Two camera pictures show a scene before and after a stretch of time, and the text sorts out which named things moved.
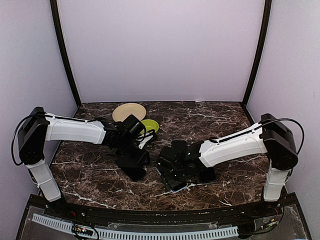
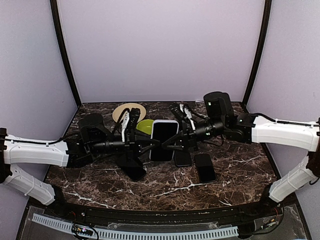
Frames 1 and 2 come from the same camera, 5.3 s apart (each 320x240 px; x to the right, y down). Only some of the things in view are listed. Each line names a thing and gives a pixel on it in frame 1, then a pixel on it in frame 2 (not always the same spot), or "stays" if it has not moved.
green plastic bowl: (150, 124) stays
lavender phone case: (176, 189) to (162, 131)
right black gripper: (170, 181) to (187, 141)
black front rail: (212, 213) stays
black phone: (208, 175) stays
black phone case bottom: (136, 173) stays
